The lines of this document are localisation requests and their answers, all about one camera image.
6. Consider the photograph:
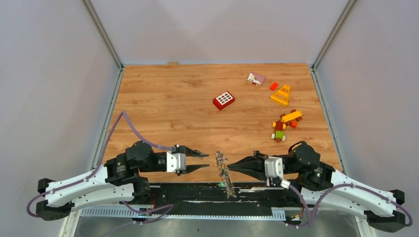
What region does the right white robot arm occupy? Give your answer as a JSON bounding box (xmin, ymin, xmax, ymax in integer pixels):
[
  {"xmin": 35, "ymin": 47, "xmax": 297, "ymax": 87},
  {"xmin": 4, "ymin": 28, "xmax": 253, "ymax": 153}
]
[{"xmin": 228, "ymin": 141, "xmax": 413, "ymax": 232}]

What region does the grey slotted cable duct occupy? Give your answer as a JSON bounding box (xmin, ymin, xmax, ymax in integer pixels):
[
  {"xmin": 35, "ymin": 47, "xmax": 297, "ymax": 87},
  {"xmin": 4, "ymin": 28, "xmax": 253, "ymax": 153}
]
[{"xmin": 80, "ymin": 206, "xmax": 287, "ymax": 220}]

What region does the red window toy brick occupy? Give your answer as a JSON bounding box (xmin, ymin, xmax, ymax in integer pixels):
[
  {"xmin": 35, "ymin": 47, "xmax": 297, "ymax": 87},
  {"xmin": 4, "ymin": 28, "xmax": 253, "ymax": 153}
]
[{"xmin": 212, "ymin": 91, "xmax": 235, "ymax": 111}]

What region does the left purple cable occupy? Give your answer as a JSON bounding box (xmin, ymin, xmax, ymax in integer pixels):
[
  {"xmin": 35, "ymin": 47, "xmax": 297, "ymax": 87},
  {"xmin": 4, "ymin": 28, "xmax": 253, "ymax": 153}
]
[{"xmin": 26, "ymin": 111, "xmax": 176, "ymax": 218}]

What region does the pink roof toy house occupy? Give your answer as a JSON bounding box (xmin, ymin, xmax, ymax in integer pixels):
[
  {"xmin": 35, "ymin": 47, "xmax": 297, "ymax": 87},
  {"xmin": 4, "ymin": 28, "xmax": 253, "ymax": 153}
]
[{"xmin": 246, "ymin": 73, "xmax": 265, "ymax": 87}]

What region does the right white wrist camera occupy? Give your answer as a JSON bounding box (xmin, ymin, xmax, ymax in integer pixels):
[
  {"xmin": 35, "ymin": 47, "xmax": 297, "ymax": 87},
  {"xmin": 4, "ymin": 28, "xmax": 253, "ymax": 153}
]
[{"xmin": 264, "ymin": 156, "xmax": 291, "ymax": 189}]

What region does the yellow orange toy car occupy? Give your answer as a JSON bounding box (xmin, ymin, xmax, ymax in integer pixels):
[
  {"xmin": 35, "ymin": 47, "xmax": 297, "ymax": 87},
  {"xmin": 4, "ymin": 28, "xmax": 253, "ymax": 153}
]
[{"xmin": 280, "ymin": 109, "xmax": 303, "ymax": 126}]

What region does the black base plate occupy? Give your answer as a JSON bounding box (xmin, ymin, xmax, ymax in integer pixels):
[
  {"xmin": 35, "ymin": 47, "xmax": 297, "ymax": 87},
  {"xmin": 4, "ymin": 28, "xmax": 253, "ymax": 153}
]
[{"xmin": 128, "ymin": 182, "xmax": 303, "ymax": 216}]

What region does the red green toy vehicle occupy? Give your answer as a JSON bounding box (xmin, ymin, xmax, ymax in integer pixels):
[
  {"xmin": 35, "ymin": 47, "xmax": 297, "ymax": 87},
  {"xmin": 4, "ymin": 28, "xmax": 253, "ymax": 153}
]
[{"xmin": 270, "ymin": 121, "xmax": 286, "ymax": 143}]

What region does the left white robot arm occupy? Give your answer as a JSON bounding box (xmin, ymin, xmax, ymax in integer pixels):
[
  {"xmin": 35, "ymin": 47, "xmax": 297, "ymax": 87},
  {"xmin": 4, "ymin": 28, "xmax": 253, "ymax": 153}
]
[{"xmin": 35, "ymin": 141, "xmax": 206, "ymax": 221}]

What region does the yellow triangular toy frame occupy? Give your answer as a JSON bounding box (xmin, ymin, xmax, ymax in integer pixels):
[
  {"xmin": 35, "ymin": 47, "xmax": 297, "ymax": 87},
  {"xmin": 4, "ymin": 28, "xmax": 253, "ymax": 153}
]
[{"xmin": 270, "ymin": 85, "xmax": 291, "ymax": 107}]

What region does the large grey toothed keyring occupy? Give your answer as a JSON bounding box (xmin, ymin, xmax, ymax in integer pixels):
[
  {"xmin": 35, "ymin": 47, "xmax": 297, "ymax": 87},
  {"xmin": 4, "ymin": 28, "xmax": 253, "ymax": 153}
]
[{"xmin": 215, "ymin": 151, "xmax": 237, "ymax": 198}]

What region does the small red toy brick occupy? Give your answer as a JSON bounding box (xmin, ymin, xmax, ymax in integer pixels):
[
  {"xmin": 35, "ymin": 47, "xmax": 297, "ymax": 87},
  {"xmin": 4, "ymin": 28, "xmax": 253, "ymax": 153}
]
[{"xmin": 269, "ymin": 82, "xmax": 279, "ymax": 91}]

